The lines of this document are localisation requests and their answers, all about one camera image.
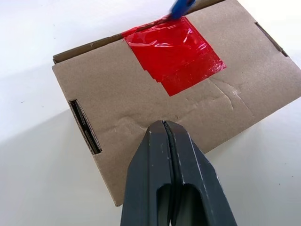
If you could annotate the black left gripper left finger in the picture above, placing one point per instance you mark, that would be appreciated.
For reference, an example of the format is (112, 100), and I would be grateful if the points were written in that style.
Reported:
(150, 179)

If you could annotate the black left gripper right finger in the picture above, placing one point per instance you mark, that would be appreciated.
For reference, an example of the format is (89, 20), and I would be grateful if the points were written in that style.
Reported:
(197, 181)

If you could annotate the brown cardboard box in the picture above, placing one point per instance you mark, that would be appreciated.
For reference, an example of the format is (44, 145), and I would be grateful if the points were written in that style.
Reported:
(164, 94)

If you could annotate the blue utility cutter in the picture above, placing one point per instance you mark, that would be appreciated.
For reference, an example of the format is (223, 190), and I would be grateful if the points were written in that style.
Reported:
(181, 9)

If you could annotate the red tape patch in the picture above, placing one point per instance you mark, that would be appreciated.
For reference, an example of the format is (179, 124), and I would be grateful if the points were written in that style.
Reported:
(175, 55)

